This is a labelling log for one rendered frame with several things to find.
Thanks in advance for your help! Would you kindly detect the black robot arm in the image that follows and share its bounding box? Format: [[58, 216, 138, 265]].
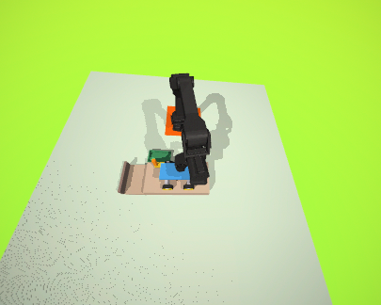
[[169, 73, 212, 182]]

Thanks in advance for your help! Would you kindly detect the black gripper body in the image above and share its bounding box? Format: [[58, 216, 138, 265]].
[[190, 145, 207, 185]]

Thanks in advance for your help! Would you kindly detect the green tray floor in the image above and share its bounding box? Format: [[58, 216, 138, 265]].
[[149, 152, 170, 162]]

